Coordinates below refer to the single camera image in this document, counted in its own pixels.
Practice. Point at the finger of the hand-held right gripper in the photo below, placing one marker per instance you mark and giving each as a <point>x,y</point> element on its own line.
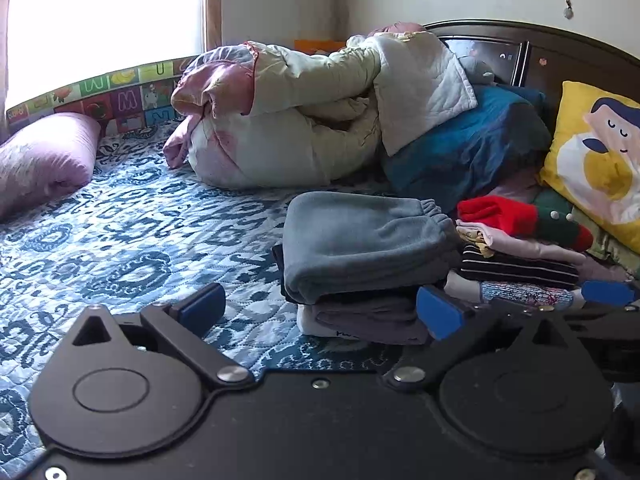
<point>607,292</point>

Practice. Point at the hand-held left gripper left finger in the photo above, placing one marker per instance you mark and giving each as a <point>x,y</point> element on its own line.
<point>202,305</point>

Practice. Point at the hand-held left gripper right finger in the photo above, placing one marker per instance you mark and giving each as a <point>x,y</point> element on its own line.
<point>440,312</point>

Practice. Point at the grey fleece pants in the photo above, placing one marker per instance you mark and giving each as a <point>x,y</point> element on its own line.
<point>360,240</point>

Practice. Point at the greyish lilac garment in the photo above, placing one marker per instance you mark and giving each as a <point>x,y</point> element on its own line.
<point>370,320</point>

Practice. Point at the green garment with white buttons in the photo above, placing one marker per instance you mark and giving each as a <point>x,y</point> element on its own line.
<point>560,225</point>

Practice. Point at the black striped garment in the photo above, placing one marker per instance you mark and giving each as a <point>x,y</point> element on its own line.
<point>515,270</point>

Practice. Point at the pale pink garment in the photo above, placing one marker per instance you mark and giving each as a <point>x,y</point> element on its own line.
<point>520,249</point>

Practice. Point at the blue patterned quilt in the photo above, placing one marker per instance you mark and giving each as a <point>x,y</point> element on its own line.
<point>125,240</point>

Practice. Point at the red garment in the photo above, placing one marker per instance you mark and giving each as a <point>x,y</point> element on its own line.
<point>495,215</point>

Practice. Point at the yellow cartoon pillow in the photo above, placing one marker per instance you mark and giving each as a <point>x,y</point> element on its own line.
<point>590,160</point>

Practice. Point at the lilac cloth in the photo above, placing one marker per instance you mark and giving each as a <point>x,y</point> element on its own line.
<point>520,185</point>

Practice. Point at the pale green pink comforter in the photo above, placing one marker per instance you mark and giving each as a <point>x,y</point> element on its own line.
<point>280,125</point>

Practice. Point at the purple pillow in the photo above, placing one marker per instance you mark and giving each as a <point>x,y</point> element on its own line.
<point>42,160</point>

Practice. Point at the colourful alphabet foam mat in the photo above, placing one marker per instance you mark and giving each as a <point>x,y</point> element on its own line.
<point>120,100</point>

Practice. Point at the white quilted blanket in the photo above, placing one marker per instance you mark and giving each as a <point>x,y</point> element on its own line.
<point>425,90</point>

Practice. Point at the dark wooden headboard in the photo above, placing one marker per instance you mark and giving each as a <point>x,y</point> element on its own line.
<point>560,55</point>

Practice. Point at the bright window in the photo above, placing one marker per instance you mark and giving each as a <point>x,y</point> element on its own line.
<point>100,15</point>

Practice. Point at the pink curtain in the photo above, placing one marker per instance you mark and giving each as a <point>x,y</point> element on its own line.
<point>4,35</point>

